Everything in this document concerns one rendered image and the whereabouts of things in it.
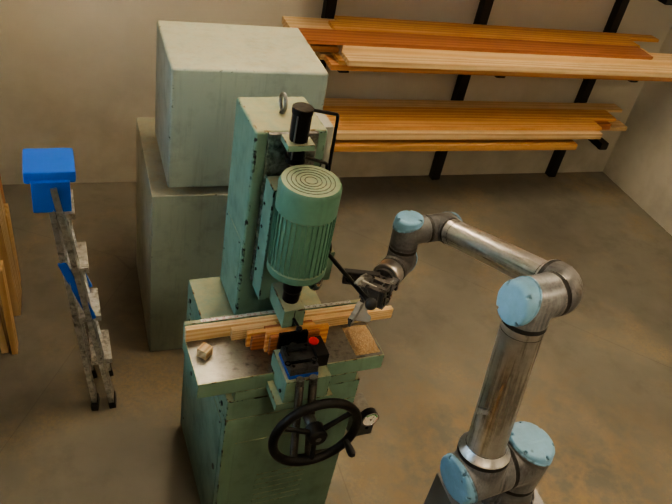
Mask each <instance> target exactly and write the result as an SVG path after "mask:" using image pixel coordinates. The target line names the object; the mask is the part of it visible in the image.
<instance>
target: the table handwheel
mask: <svg viewBox="0 0 672 504"><path fill-rule="evenodd" d="M328 408H339V409H344V410H346V411H347V412H346V413H344V414H342V415H341V416H339V417H338V418H336V419H334V420H332V421H330V422H328V423H327V424H325V425H323V423H322V422H319V421H317V419H316V417H315V415H314V414H309V413H312V412H315V411H318V410H322V409H328ZM350 416H352V419H353V420H352V425H351V427H350V429H349V431H348V432H347V433H346V434H345V436H344V437H343V438H342V439H341V440H339V441H338V442H337V443H336V444H334V445H333V446H331V447H329V448H327V449H325V450H323V451H321V452H319V453H316V454H315V451H316V446H317V445H320V444H322V443H323V442H324V441H325V440H326V438H327V436H328V435H327V432H326V431H327V430H328V429H330V428H331V427H333V426H335V425H336V424H338V423H340V422H341V421H343V420H345V419H347V418H349V417H350ZM301 417H303V420H304V422H305V424H306V427H305V428H296V427H291V426H290V425H291V424H292V423H293V422H295V421H296V420H298V419H299V418H301ZM361 423H362V416H361V412H360V410H359V408H358V407H357V406H356V405H355V404H354V403H352V402H350V401H348V400H345V399H340V398H327V399H321V400H316V401H313V402H310V403H307V404H305V405H303V406H300V407H298V408H297V409H295V410H293V411H292V412H290V413H289V414H287V415H286V416H285V417H284V418H283V419H282V420H280V421H279V423H278V424H277V425H276V426H275V427H274V429H273V430H272V432H271V434H270V437H269V440H268V450H269V453H270V455H271V457H272V458H273V459H274V460H275V461H277V462H278V463H280V464H283V465H286V466H295V467H297V466H307V465H312V464H315V463H319V462H321V461H324V460H326V459H328V458H330V457H332V456H334V455H336V454H337V453H339V452H340V451H342V450H343V449H344V448H345V445H344V442H343V441H344V440H345V439H348V440H349V441H350V443H351V442H352V441H353V439H354V438H355V437H356V435H357V434H358V432H359V430H360V427H361ZM283 432H291V433H298V434H303V435H306V438H307V440H308V443H309V444H310V445H311V449H310V454H309V456H303V457H291V456H287V455H284V454H282V453H281V452H280V451H279V449H278V441H279V438H280V436H281V435H282V433H283Z"/></svg>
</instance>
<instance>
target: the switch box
mask: <svg viewBox="0 0 672 504"><path fill-rule="evenodd" d="M315 113H316V112H315ZM316 115H317V116H318V118H319V119H320V121H321V122H322V123H323V125H324V126H325V128H326V129H327V138H326V143H325V149H324V154H323V161H326V162H327V163H328V157H329V152H330V147H331V141H332V136H333V131H334V126H333V125H332V123H331V122H330V121H329V119H328V118H327V116H326V115H325V114H322V113H316Z"/></svg>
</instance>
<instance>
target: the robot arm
mask: <svg viewBox="0 0 672 504"><path fill-rule="evenodd" d="M435 241H440V242H442V243H444V244H446V245H448V246H451V247H453V248H455V249H457V250H459V251H461V252H463V253H465V254H467V255H469V256H471V257H473V258H474V259H476V260H478V261H480V262H482V263H484V264H486V265H488V266H490V267H492V268H494V269H496V270H498V271H500V272H502V273H503V274H505V275H507V276H509V277H511V278H513V279H511V280H509V281H507V282H505V283H504V284H503V285H502V287H501V288H500V290H499V292H498V295H497V300H496V305H497V306H498V307H499V308H498V309H497V311H498V314H499V316H500V318H501V323H500V327H499V330H498V333H497V337H496V340H495V344H494V347H493V351H492V354H491V357H490V361H489V364H488V368H487V371H486V374H485V378H484V381H483V385H482V388H481V391H480V395H479V398H478V402H477V405H476V408H475V412H474V415H473V419H472V422H471V426H470V429H469V431H468V432H465V433H464V434H463V435H462V436H461V437H460V439H459V442H458V445H457V449H456V450H455V451H454V452H451V453H447V454H446V455H444V456H443V457H442V459H441V462H440V463H441V464H440V472H441V476H442V480H443V482H444V484H445V487H446V489H447V490H448V492H449V494H450V495H451V496H452V497H453V499H454V500H455V501H457V502H459V503H460V504H472V503H477V502H479V501H481V502H482V503H483V504H533V503H534V499H535V488H536V486H537V485H538V483H539V481H540V480H541V478H542V476H543V475H544V473H545V472H546V470H547V468H548V467H549V465H550V464H551V463H552V460H553V457H554V455H555V447H554V443H553V441H552V439H551V438H550V437H549V435H548V434H547V433H546V432H545V431H544V430H543V429H540V428H539V427H538V426H537V425H535V424H533V423H530V422H526V421H519V422H515V420H516V417H517V414H518V411H519V408H520V405H521V402H522V399H523V396H524V393H525V390H526V387H527V384H528V381H529V378H530V375H531V372H532V369H533V366H534V363H535V360H536V357H537V354H538V351H539V348H540V345H541V342H542V339H543V336H544V334H545V333H546V331H547V328H548V325H549V322H550V320H551V318H555V317H559V316H563V315H566V314H568V313H570V312H572V311H573V310H574V309H576V307H577V306H578V305H579V303H580V302H581V299H582V296H583V283H582V279H581V277H580V275H579V274H578V272H577V271H576V270H575V269H574V268H573V267H572V266H570V265H569V264H567V263H565V262H563V261H561V260H558V259H552V260H549V261H547V260H545V259H543V258H541V257H538V256H536V255H534V254H532V253H530V252H527V251H525V250H523V249H521V248H519V247H517V246H514V245H512V244H510V243H508V242H506V241H503V240H501V239H499V238H497V237H495V236H492V235H490V234H488V233H486V232H484V231H482V230H479V229H477V228H475V227H473V226H471V225H468V224H466V223H464V222H463V221H462V219H461V217H460V216H459V215H458V214H457V213H455V212H449V211H446V212H442V213H435V214H427V215H421V214H420V213H418V212H416V211H412V210H411V211H408V210H405V211H401V212H399V213H398V214H397V215H396V216H395V219H394V222H393V228H392V233H391V238H390V243H389V247H388V252H387V256H386V257H385V258H384V259H383V260H382V261H381V262H380V263H379V264H378V265H377V266H376V267H375V268H374V270H373V271H368V270H358V269H348V268H345V271H346V272H347V273H348V274H349V275H350V276H351V277H352V279H353V280H354V281H355V282H354V284H355V285H357V286H361V289H362V290H363V291H364V292H365V294H366V295H367V296H368V297H369V298H374V299H376V301H377V307H376V308H378V309H381V310H382V309H383V308H384V307H385V306H386V305H387V304H388V303H389V300H390V299H391V298H390V297H392V294H391V293H392V291H393V290H395V291H397V289H398V285H399V283H400V282H401V281H402V280H403V279H404V278H405V277H406V276H407V274H408V273H409V272H411V271H412V270H413V269H414V267H415V266H416V264H417V260H418V256H417V252H416V251H417V246H418V244H420V243H428V242H435ZM359 298H361V299H360V301H358V302H357V303H356V305H355V307H354V310H353V311H352V312H351V315H350V316H349V318H348V326H349V327H350V326H351V325H352V324H353V322H354V321H361V322H369V321H370V320H371V316H370V315H369V314H368V313H367V311H368V309H367V308H366V307H365V300H364V299H363V298H362V296H361V295H360V294H359Z"/></svg>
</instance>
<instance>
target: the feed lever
mask: <svg viewBox="0 0 672 504"><path fill-rule="evenodd" d="M331 251H332V243H331V246H330V251H329V256H328V258H329V259H330V260H331V261H332V262H333V264H334V265H335V266H336V267H337V268H338V269H339V271H340V272H341V273H342V274H343V275H344V276H345V278H346V279H347V280H348V281H349V282H350V284H351V285H352V286H353V287H354V288H355V289H356V291H357V292H358V293H359V294H360V295H361V296H362V298H363V299H364V300H365V307H366V308H367V309H368V310H374V309H375V308H376V307H377V301H376V299H374V298H369V297H368V296H367V295H366V294H365V292H364V291H363V290H362V289H361V288H360V287H359V286H357V285H355V284H354V282H355V281H354V280H353V279H352V277H351V276H350V275H349V274H348V273H347V272H346V271H345V269H344V268H343V267H342V266H341V265H340V264H339V262H338V261H337V260H336V259H335V258H334V257H333V256H332V254H331Z"/></svg>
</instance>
